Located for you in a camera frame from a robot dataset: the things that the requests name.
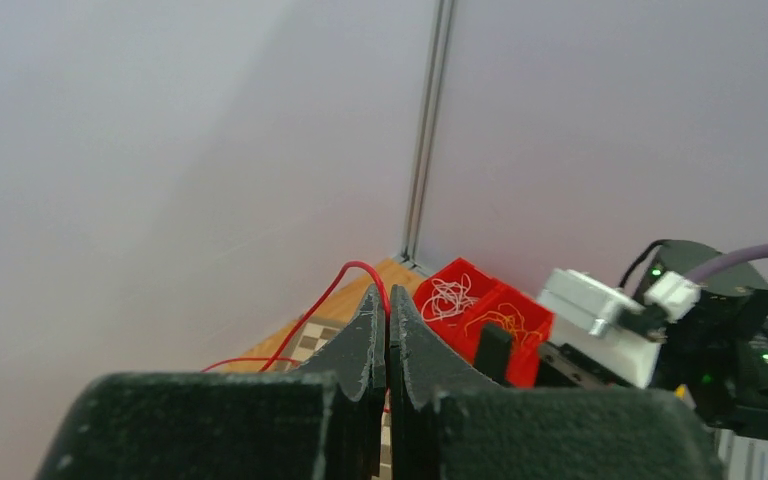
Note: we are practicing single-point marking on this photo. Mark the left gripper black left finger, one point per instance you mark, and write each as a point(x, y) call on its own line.
point(320, 420)

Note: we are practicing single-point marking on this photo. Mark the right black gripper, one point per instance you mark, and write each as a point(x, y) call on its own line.
point(559, 367)

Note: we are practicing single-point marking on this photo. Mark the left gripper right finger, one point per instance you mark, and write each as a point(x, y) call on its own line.
point(449, 421)

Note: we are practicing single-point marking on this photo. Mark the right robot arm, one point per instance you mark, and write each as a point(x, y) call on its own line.
point(697, 320)

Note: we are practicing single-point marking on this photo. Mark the red bin middle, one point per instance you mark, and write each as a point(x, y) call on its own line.
point(527, 321)

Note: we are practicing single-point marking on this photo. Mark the red bin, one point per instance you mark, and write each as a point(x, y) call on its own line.
point(527, 321)
point(445, 298)

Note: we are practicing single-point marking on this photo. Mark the red bin far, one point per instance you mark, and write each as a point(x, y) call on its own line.
point(445, 298)

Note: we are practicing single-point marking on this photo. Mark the checkered chessboard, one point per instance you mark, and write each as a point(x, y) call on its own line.
point(316, 332)

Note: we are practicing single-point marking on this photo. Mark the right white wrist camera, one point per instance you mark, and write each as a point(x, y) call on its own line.
point(606, 325)

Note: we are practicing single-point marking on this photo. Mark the corner frame post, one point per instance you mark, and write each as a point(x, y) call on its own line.
point(428, 119)

